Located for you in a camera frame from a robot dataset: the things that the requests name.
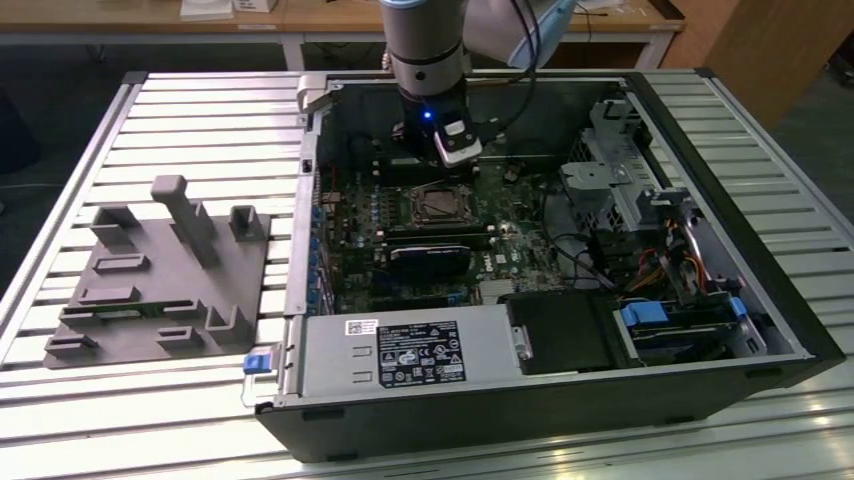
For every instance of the hard disk in blue carrier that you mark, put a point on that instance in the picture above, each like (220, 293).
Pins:
(643, 315)

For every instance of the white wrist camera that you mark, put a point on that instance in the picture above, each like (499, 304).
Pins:
(456, 147)

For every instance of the white printed box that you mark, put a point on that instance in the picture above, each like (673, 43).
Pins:
(256, 5)

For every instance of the black graphics card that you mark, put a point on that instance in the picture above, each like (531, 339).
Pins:
(430, 262)

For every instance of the grey metal drive cage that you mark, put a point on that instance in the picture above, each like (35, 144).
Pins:
(594, 185)

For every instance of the green RAM stick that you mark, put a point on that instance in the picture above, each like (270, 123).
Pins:
(129, 311)

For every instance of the green motherboard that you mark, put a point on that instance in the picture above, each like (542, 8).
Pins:
(527, 250)

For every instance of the silver chipset heatsink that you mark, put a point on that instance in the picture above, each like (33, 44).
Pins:
(499, 291)

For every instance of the blue plastic clip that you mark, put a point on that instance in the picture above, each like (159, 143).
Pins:
(735, 307)

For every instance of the wooden desk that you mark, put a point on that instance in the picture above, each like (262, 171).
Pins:
(80, 22)

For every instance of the grey power supply unit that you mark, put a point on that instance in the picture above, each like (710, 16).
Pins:
(334, 360)

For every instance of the black PC case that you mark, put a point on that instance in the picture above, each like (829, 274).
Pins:
(467, 430)

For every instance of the grey parts rack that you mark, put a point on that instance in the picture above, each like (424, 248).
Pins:
(167, 280)

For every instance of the blue case latch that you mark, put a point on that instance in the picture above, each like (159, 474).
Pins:
(256, 362)

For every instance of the CPU socket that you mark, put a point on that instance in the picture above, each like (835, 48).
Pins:
(443, 220)

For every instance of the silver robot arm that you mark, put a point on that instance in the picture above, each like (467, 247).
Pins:
(420, 45)

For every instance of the black RAM slot bank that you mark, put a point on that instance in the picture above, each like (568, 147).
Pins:
(400, 172)
(440, 235)

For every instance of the silver topped CPU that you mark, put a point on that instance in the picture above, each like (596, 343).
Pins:
(446, 204)

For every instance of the wooden cabinet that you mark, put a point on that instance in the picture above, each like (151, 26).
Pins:
(767, 50)

